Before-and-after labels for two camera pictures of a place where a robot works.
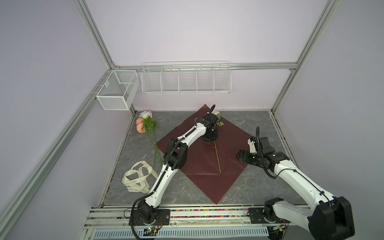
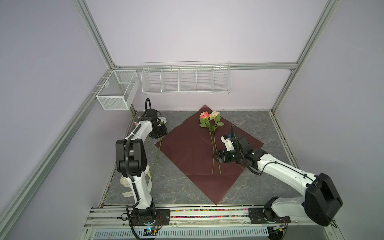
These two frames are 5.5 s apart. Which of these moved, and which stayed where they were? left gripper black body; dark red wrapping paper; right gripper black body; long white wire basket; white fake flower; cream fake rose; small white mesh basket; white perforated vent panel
Moved: right gripper black body; left gripper black body; white fake flower
Stayed: white perforated vent panel; cream fake rose; small white mesh basket; dark red wrapping paper; long white wire basket
